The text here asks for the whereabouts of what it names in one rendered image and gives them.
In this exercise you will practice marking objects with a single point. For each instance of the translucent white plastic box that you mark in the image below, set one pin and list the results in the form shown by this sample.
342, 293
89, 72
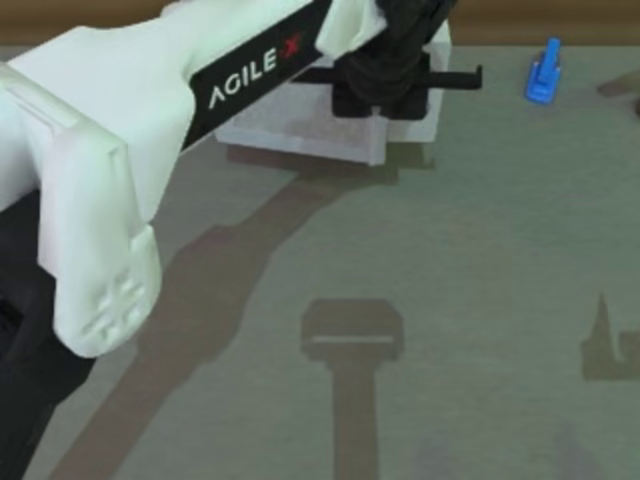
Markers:
300, 130

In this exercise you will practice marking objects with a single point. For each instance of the small blue plastic toy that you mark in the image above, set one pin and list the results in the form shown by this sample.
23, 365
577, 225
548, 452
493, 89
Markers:
544, 80

